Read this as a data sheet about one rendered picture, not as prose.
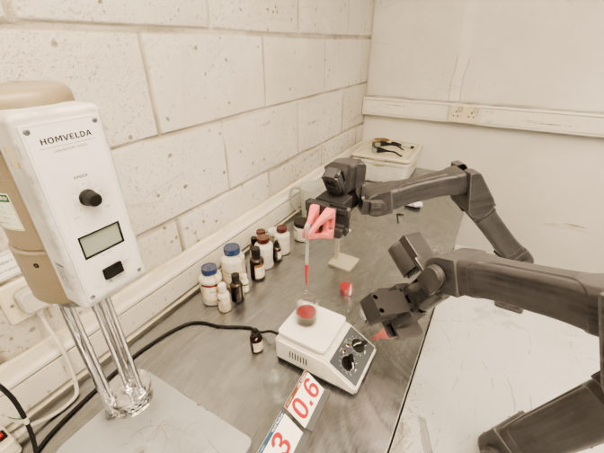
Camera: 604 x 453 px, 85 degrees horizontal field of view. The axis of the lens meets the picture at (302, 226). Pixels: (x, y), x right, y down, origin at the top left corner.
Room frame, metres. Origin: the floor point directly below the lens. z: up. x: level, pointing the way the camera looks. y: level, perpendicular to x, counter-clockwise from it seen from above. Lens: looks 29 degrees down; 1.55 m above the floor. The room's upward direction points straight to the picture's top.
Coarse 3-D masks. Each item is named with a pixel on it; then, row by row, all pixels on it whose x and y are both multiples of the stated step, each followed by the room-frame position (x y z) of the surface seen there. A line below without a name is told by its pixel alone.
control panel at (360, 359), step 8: (352, 328) 0.56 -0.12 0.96; (344, 336) 0.53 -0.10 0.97; (352, 336) 0.54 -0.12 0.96; (360, 336) 0.55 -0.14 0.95; (344, 344) 0.51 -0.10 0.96; (368, 344) 0.53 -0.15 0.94; (336, 352) 0.49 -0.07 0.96; (352, 352) 0.50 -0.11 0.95; (360, 352) 0.51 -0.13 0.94; (368, 352) 0.51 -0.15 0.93; (336, 360) 0.47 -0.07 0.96; (360, 360) 0.49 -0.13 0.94; (368, 360) 0.50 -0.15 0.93; (336, 368) 0.46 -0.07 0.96; (360, 368) 0.47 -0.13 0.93; (344, 376) 0.45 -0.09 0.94; (352, 376) 0.45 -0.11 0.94; (360, 376) 0.46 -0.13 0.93; (352, 384) 0.44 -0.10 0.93
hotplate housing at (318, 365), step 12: (348, 324) 0.57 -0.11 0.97; (336, 336) 0.53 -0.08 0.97; (276, 348) 0.53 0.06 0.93; (288, 348) 0.51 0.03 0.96; (300, 348) 0.50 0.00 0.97; (336, 348) 0.50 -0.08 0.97; (288, 360) 0.51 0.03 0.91; (300, 360) 0.49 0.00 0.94; (312, 360) 0.48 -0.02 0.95; (324, 360) 0.47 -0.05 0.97; (312, 372) 0.48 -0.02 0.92; (324, 372) 0.46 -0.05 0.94; (336, 372) 0.45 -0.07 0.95; (336, 384) 0.45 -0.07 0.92; (348, 384) 0.44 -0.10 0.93
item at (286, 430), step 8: (280, 424) 0.35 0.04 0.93; (288, 424) 0.36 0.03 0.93; (280, 432) 0.34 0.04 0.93; (288, 432) 0.35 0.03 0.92; (296, 432) 0.35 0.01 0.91; (272, 440) 0.33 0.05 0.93; (280, 440) 0.33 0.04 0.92; (288, 440) 0.33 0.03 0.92; (272, 448) 0.32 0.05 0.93; (280, 448) 0.32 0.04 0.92; (288, 448) 0.32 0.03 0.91
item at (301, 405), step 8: (304, 384) 0.44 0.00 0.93; (312, 384) 0.44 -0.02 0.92; (304, 392) 0.42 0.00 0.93; (312, 392) 0.43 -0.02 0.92; (296, 400) 0.40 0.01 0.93; (304, 400) 0.41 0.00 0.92; (312, 400) 0.41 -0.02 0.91; (296, 408) 0.39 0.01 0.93; (304, 408) 0.39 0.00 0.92; (304, 416) 0.38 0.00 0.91
